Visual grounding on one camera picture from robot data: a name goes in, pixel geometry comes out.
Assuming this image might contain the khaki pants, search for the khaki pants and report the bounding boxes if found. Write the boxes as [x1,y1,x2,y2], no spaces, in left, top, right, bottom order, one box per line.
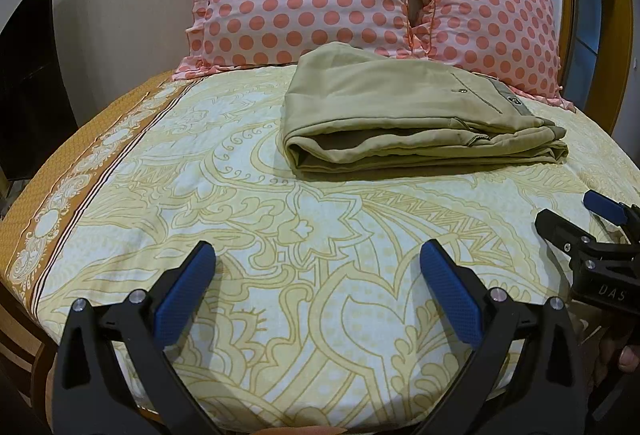
[284,42,570,180]

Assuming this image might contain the wooden bed frame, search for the wooden bed frame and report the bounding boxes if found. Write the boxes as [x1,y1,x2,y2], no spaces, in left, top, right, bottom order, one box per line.
[0,297,57,388]

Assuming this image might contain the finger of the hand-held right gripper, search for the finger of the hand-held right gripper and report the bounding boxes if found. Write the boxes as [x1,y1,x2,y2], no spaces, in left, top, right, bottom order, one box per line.
[535,209,603,268]
[582,190,640,237]

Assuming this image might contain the person's right hand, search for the person's right hand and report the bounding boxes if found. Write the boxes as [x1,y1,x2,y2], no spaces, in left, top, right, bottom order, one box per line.
[602,330,640,373]

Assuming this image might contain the yellow patterned bed sheet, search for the yellow patterned bed sheet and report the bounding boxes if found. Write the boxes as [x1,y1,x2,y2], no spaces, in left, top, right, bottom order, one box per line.
[0,64,640,435]

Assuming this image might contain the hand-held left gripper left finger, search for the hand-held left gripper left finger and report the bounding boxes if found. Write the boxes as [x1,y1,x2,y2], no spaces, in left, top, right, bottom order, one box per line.
[52,241,221,435]

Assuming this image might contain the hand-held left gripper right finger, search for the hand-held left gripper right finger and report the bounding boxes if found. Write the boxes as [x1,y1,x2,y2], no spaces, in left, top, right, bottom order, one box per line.
[419,239,587,435]

